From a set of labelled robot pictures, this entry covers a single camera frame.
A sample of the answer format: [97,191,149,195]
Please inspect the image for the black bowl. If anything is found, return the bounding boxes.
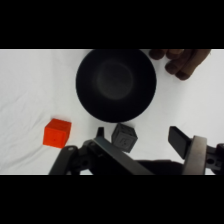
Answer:
[75,49,158,124]

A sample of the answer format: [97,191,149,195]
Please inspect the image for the dark grey cube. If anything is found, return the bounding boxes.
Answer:
[110,122,139,154]

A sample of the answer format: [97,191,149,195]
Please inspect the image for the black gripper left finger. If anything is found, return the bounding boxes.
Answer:
[49,126,155,176]

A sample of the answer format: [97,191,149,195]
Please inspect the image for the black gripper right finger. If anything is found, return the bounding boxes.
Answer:
[167,125,224,176]

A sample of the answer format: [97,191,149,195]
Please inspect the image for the red cube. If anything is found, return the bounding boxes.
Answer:
[42,117,73,150]

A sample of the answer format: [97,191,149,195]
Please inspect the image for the brown plush toy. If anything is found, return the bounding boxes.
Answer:
[148,49,213,81]

